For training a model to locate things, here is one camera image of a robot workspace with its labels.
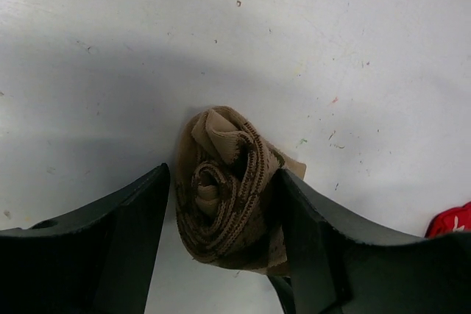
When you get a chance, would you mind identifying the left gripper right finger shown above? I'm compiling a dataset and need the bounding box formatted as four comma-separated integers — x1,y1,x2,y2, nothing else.
274,170,470,313

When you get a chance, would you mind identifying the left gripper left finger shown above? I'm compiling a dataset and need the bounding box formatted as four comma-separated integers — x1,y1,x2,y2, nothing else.
1,164,170,313

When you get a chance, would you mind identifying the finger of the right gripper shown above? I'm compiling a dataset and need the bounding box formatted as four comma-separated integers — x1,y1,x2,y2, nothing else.
268,276,296,314

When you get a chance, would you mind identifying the beige argyle sock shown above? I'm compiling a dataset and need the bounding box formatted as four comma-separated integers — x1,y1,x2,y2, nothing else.
174,106,306,276

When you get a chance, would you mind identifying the red sock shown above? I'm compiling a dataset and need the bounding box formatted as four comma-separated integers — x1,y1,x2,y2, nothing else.
425,202,471,238

